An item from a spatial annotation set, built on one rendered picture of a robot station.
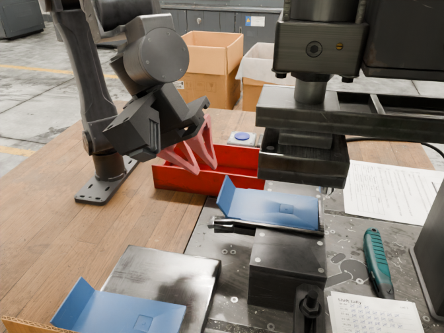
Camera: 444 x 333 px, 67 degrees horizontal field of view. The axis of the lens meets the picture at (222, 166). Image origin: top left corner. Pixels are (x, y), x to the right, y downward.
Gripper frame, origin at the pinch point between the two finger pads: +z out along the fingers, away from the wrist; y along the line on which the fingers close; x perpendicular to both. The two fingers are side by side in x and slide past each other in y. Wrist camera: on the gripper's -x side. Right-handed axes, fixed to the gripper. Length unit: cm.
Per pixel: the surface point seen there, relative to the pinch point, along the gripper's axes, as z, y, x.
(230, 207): 7.6, 0.9, -1.7
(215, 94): 53, -88, 208
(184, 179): 7.5, -13.4, 11.3
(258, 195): 9.6, 4.3, 1.9
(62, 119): 12, -233, 199
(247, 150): 12.3, -3.0, 23.0
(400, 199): 32.3, 23.4, 18.4
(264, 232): 10.7, 6.0, -5.7
